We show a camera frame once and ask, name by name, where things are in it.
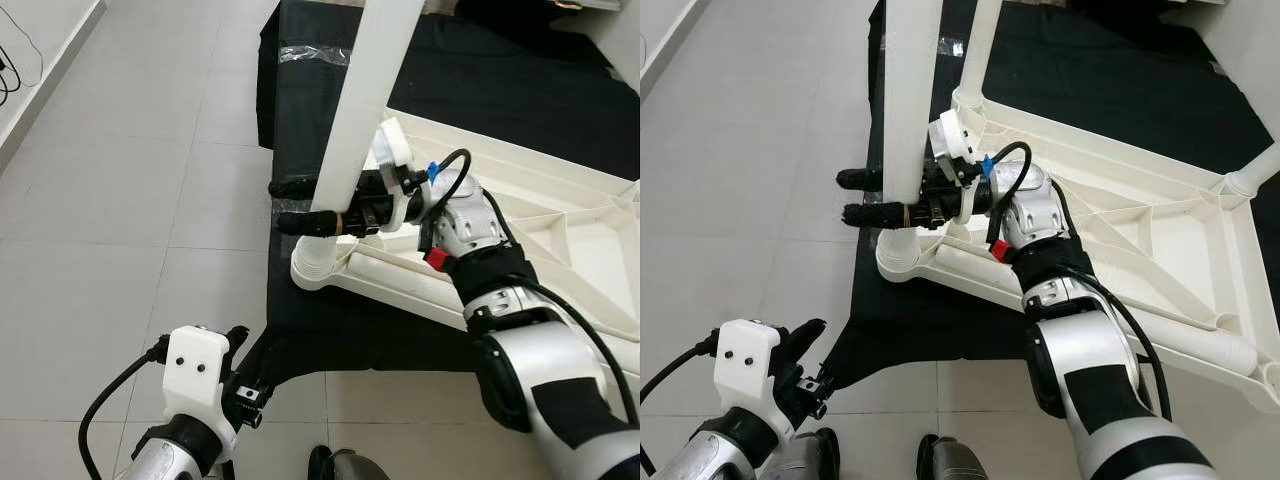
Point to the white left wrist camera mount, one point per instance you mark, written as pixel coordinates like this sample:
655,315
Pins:
200,370
750,365

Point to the grey left robot foot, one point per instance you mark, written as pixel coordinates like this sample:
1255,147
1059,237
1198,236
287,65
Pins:
815,455

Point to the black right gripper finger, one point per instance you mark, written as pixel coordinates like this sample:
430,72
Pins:
295,187
875,214
305,222
862,180

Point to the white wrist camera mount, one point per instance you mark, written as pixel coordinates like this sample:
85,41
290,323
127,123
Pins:
393,150
200,370
750,365
950,140

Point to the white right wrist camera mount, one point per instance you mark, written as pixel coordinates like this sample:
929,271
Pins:
393,150
950,140

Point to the grey robot foot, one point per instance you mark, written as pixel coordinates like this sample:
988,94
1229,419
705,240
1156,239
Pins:
345,465
955,458
815,455

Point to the clear tape strip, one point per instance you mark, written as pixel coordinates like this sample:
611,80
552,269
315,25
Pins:
950,48
315,55

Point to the black wok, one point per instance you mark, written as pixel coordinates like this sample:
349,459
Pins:
520,15

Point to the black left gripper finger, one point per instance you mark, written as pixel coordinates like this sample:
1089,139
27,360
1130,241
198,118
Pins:
240,338
806,345

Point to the grey right robot foot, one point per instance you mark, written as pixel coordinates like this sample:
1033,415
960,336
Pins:
345,465
955,458

